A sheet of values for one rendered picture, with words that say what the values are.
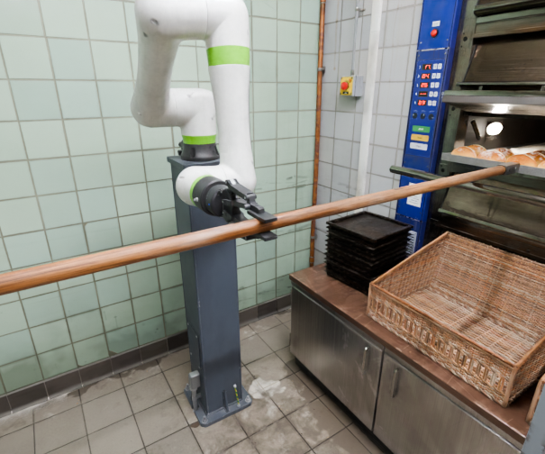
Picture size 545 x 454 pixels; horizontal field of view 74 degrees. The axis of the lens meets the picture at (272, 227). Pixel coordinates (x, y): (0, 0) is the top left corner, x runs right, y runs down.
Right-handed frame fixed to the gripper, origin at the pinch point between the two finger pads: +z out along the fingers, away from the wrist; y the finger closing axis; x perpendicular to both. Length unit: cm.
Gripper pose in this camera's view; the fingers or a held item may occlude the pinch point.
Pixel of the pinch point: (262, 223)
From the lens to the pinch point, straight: 73.3
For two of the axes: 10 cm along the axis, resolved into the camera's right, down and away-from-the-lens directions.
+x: -8.4, 2.0, -5.1
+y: -0.1, 9.3, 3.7
